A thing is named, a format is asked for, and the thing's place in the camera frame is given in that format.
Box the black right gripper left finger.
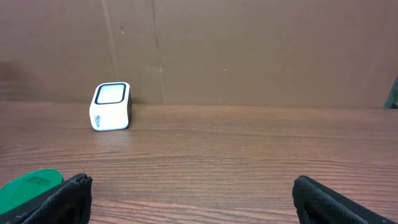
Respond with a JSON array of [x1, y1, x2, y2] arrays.
[[1, 173, 93, 224]]

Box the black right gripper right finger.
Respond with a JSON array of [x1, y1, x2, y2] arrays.
[[292, 175, 397, 224]]

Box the green-capped white bottle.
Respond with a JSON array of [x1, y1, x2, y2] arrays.
[[1, 169, 64, 214]]

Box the white barcode scanner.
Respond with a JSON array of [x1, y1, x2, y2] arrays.
[[89, 82, 132, 131]]

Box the dark green object at edge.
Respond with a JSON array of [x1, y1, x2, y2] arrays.
[[383, 78, 398, 109]]

